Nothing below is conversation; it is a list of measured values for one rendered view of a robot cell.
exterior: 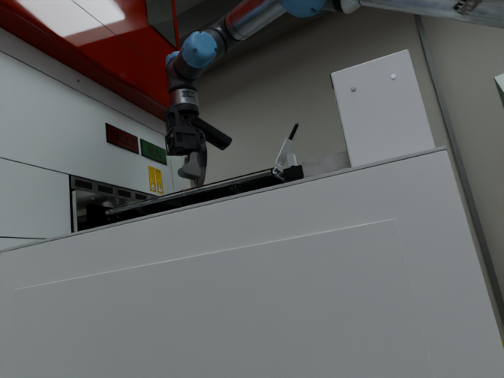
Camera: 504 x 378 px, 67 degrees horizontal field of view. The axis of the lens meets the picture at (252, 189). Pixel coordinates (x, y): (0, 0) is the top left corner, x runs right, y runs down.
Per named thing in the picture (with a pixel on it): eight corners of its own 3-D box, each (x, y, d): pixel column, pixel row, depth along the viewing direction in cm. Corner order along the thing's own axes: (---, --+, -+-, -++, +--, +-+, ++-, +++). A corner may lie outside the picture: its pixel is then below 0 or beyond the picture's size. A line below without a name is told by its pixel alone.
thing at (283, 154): (278, 185, 107) (271, 142, 110) (282, 187, 111) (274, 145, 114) (299, 180, 106) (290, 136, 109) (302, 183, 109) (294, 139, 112)
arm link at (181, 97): (190, 103, 105) (202, 89, 98) (193, 118, 104) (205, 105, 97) (164, 100, 101) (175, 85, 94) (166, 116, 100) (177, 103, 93)
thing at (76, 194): (71, 239, 72) (69, 190, 74) (188, 244, 112) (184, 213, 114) (78, 237, 71) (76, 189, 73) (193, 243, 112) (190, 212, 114)
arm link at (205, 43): (211, 17, 91) (194, 43, 100) (181, 37, 85) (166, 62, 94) (233, 43, 92) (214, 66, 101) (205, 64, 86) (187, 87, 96)
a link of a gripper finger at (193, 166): (181, 189, 93) (178, 154, 95) (204, 189, 96) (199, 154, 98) (186, 186, 90) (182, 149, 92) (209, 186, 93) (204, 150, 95)
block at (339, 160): (304, 177, 66) (301, 160, 66) (307, 180, 69) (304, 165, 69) (349, 166, 63) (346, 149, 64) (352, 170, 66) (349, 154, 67)
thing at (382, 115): (353, 178, 44) (329, 72, 48) (375, 218, 95) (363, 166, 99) (439, 159, 42) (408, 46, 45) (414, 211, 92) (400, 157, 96)
